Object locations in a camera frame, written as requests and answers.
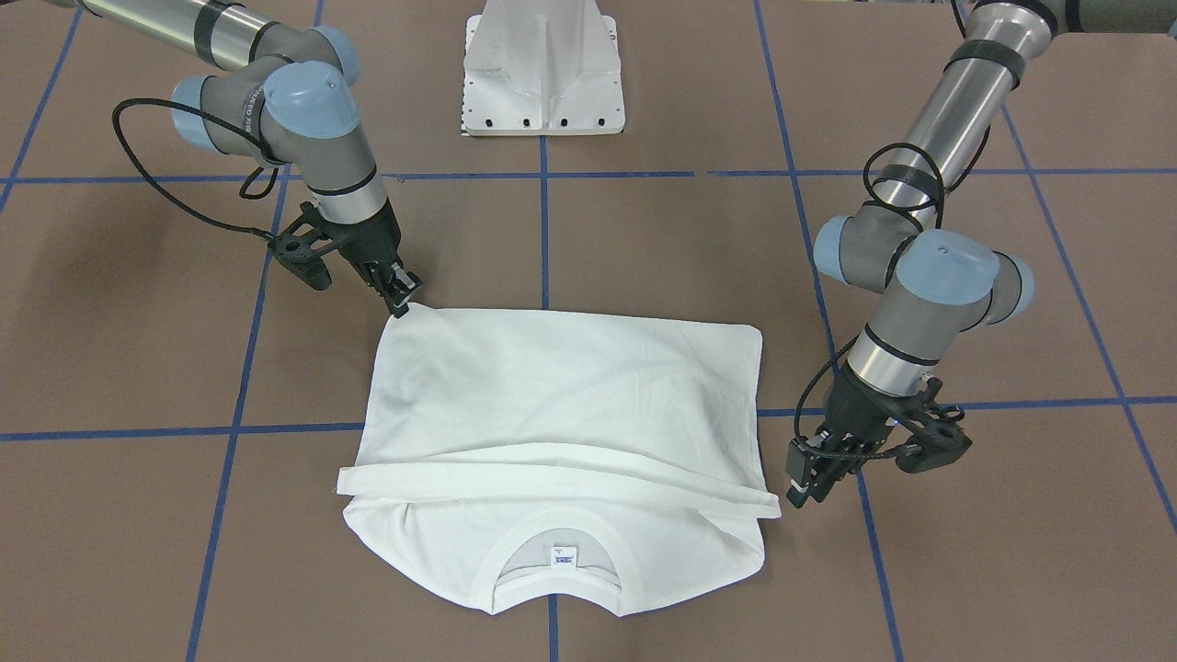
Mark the white long-sleeve text shirt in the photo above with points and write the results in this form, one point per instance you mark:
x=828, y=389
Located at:
x=510, y=454

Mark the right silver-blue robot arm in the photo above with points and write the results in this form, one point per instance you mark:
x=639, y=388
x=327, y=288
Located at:
x=282, y=98

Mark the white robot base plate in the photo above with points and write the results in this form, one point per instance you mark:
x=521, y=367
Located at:
x=542, y=69

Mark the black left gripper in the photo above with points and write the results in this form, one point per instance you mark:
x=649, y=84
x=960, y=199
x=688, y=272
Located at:
x=851, y=407

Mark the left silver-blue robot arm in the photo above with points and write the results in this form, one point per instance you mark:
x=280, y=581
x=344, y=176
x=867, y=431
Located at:
x=933, y=284

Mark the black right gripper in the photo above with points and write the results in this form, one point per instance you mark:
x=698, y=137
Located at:
x=371, y=245

